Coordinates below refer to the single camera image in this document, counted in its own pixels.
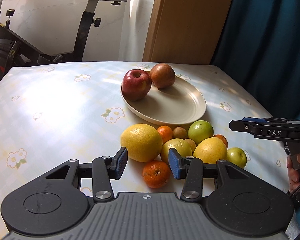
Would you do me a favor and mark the dark teal curtain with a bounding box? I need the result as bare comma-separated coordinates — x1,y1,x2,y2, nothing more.
211,0,300,119

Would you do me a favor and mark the small tangerine hidden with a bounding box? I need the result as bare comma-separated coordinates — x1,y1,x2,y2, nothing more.
142,160,171,189

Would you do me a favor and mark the orange-yellow orange far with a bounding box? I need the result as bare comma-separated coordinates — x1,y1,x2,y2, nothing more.
120,124,162,163

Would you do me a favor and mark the small tangerine by plate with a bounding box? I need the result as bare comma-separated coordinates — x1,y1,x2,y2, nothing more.
157,125,173,144

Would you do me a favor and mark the person's right hand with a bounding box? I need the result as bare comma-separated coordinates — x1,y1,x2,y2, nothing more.
287,153,300,192

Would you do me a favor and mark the wooden board headboard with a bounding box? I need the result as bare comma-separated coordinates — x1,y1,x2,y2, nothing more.
142,0,232,64

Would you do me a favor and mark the large yellow orange near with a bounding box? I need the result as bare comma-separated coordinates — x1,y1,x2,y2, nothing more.
193,137,228,164

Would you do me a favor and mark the green-yellow apple near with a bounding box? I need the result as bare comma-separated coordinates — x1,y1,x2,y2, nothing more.
227,147,247,168

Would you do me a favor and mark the floral tablecloth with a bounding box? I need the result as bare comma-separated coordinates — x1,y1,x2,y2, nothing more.
0,62,288,239

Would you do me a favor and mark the cream round plate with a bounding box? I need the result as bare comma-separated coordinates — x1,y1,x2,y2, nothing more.
121,77,206,125

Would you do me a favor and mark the green apple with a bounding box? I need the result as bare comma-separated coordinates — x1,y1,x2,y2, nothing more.
188,120,214,145

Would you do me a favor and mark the yellow-green round fruit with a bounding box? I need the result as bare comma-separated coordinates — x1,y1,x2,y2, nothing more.
160,138,192,164

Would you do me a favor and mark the black exercise bike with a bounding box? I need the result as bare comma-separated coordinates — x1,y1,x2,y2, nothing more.
0,0,128,80

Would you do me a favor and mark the dark red-brown apple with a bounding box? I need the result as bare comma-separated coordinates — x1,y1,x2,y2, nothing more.
149,63,175,89

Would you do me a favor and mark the small tangerine right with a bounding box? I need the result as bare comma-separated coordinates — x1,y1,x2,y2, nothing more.
214,134,228,148

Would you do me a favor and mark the large red apple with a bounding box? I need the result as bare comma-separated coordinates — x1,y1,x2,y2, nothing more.
121,69,152,101

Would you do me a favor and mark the small brown fruit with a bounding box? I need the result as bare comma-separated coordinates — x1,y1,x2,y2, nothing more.
173,126,187,139
185,138,196,152

